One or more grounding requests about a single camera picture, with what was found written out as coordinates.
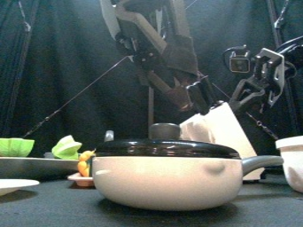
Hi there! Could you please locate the black frame pole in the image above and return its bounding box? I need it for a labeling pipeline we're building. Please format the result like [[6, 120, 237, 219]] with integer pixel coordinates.
[[266, 0, 300, 136]]

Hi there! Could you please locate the green toy lettuce leaf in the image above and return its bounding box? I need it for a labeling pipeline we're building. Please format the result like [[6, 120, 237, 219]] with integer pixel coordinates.
[[0, 137, 36, 158]]

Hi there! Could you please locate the white pot with grey handle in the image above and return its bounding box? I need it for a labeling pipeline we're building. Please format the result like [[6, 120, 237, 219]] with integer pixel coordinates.
[[90, 154, 285, 212]]

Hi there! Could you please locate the small pink dish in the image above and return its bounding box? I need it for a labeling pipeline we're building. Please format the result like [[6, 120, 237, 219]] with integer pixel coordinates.
[[66, 172, 96, 188]]

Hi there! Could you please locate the silver metal tray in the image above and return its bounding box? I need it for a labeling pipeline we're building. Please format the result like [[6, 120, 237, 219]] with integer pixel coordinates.
[[0, 156, 80, 180]]

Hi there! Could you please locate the thin black cable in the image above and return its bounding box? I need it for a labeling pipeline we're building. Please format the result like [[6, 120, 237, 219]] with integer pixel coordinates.
[[22, 55, 132, 139]]

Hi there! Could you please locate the black knife handle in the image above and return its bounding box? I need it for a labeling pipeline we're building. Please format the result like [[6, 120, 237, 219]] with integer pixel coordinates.
[[185, 74, 222, 116]]

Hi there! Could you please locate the black lid with grey knob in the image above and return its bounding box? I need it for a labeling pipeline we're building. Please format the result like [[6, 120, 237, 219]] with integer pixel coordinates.
[[94, 122, 241, 160]]

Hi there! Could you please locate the thin grey upright post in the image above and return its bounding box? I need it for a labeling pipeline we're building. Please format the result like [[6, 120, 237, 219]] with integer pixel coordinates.
[[146, 86, 154, 129]]

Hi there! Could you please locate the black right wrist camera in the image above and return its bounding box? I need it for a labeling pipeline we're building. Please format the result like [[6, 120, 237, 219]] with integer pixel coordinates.
[[222, 44, 253, 74]]

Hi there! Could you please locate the white cup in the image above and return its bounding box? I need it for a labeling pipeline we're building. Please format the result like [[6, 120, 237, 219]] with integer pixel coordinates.
[[274, 135, 303, 193]]

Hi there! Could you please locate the white plate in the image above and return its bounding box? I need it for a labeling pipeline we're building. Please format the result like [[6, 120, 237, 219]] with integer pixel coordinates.
[[0, 178, 41, 197]]

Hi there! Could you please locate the grey metal utensil handle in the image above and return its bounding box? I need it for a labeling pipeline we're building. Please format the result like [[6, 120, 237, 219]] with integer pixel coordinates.
[[102, 129, 116, 143]]

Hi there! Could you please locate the orange toy shrimp sushi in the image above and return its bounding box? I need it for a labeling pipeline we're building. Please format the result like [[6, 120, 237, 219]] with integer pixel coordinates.
[[77, 148, 97, 178]]

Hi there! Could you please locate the white cloth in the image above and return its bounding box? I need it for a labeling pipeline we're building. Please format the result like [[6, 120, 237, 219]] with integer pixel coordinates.
[[178, 100, 265, 182]]

